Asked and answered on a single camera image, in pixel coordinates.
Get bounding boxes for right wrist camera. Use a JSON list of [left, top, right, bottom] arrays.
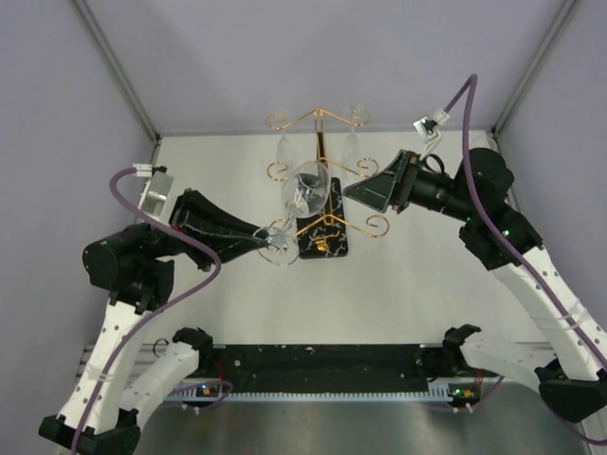
[[414, 110, 450, 155]]

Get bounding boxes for clear wine glass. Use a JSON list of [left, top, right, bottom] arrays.
[[258, 160, 330, 265]]

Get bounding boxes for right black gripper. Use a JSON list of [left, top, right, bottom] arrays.
[[343, 150, 478, 223]]

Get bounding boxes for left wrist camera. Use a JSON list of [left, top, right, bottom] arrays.
[[136, 165, 177, 224]]

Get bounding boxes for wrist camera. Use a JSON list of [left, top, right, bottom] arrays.
[[136, 165, 177, 224], [414, 110, 450, 155]]

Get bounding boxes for black mounting base plate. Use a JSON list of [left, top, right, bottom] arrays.
[[188, 344, 478, 394]]

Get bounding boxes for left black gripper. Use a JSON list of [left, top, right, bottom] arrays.
[[125, 188, 269, 271]]

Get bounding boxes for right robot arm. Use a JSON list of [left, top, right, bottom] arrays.
[[342, 148, 606, 423]]

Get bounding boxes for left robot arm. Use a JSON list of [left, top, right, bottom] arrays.
[[39, 190, 268, 454]]

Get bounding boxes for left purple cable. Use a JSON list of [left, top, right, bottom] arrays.
[[70, 168, 234, 451]]

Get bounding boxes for gold wire wine glass rack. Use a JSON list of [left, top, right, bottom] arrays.
[[259, 107, 390, 265]]

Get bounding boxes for white slotted cable duct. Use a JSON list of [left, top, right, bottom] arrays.
[[168, 378, 475, 405]]

